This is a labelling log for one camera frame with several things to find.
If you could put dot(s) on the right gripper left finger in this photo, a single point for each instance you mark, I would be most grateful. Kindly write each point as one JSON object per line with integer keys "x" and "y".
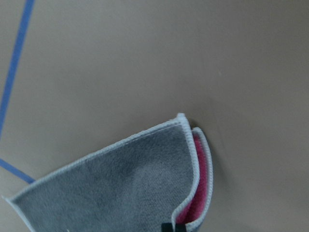
{"x": 166, "y": 227}

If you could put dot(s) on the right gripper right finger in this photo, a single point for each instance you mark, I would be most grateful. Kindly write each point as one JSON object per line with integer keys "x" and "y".
{"x": 180, "y": 227}

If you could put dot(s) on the pink and grey towel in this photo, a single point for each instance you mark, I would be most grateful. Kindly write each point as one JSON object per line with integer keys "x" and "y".
{"x": 160, "y": 175}

